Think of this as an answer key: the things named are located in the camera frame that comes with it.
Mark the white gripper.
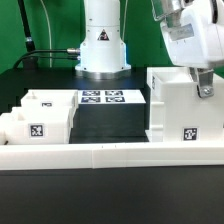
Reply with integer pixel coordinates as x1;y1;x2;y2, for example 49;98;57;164
151;0;224;98

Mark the white drawer cabinet box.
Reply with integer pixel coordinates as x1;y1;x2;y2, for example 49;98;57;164
147;67;224;142

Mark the white front drawer tray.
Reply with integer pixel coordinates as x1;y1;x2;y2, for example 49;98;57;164
0;107;71;145

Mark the white drawer tray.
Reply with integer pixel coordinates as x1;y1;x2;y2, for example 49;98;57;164
20;89;79;116
0;107;71;145

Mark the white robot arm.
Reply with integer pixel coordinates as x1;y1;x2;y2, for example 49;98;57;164
76;0;224;98

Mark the white rear drawer tray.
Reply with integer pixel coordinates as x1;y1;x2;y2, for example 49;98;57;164
20;89;79;116

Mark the white U-shaped fence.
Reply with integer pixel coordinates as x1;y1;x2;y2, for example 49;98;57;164
0;142;224;170

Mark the white marker sheet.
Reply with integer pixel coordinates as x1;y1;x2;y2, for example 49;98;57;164
78;89;145;104

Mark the black cable with connector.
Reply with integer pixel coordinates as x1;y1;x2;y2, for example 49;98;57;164
13;47;82;70

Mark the black thick cable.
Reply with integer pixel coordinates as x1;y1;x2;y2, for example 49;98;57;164
17;0;37;54

